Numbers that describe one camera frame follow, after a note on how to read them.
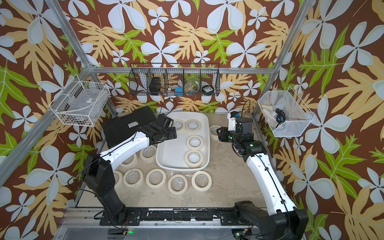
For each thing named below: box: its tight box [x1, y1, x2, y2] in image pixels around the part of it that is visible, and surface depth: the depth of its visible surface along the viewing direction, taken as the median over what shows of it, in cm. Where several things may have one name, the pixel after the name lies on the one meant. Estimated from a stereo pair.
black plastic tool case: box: [101, 105, 157, 148], surface depth 107 cm
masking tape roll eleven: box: [184, 150, 204, 168], surface depth 95 cm
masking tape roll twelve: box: [191, 170, 212, 192], surface depth 87 cm
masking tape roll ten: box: [186, 135, 204, 150], surface depth 103 cm
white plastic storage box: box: [155, 111, 211, 173], surface depth 98 cm
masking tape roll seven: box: [146, 168, 167, 189], surface depth 87 cm
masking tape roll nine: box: [167, 174, 188, 195], surface depth 85 cm
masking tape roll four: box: [122, 168, 144, 189], surface depth 88 cm
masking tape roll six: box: [185, 119, 201, 132], surface depth 113 cm
